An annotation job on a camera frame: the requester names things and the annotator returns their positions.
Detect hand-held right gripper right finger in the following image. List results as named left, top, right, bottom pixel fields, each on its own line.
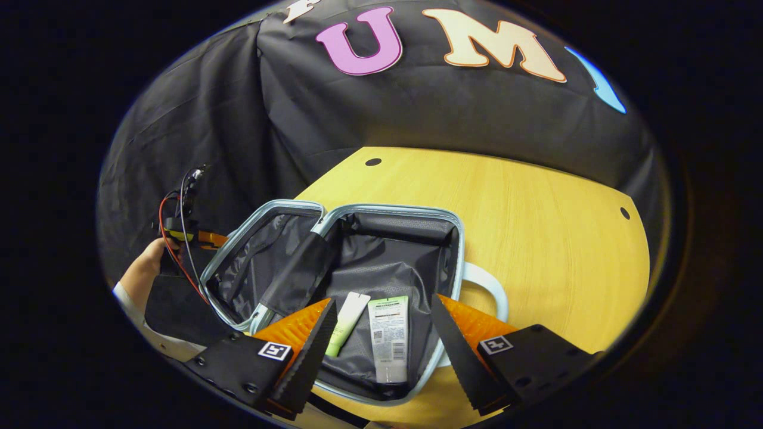
left=430, top=293, right=603, bottom=416

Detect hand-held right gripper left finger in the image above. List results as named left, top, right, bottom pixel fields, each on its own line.
left=185, top=297, right=338, bottom=421

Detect slim green skin care tube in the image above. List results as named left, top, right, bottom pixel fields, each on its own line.
left=324, top=291, right=372, bottom=359

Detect wide white skin care tube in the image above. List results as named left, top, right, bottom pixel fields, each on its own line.
left=367, top=296, right=411, bottom=384

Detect white light-blue suitcase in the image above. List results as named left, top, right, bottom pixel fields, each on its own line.
left=200, top=200, right=509, bottom=407

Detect black backdrop cloth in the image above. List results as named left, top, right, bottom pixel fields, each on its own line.
left=98, top=0, right=668, bottom=358

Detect black cable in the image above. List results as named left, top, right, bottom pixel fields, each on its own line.
left=178, top=173, right=207, bottom=288

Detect red cable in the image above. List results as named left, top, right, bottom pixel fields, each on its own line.
left=157, top=192, right=210, bottom=306

